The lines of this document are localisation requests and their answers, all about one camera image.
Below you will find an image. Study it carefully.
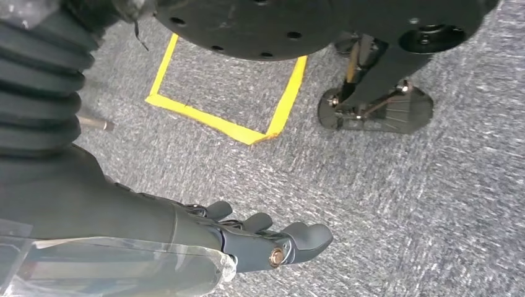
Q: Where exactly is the black robot leg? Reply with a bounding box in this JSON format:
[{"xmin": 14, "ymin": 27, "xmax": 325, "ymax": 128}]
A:
[{"xmin": 154, "ymin": 0, "xmax": 502, "ymax": 108}]

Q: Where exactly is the black robot right foot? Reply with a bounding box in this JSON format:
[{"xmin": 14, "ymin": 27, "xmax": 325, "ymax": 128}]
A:
[{"xmin": 317, "ymin": 81, "xmax": 435, "ymax": 136}]

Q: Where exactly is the yellow floor tape square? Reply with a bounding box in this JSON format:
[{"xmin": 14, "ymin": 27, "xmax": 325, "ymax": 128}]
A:
[{"xmin": 144, "ymin": 32, "xmax": 309, "ymax": 146}]

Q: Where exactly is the grey metal rod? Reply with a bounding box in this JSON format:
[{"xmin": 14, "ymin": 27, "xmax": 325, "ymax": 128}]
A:
[{"xmin": 77, "ymin": 115, "xmax": 116, "ymax": 132}]

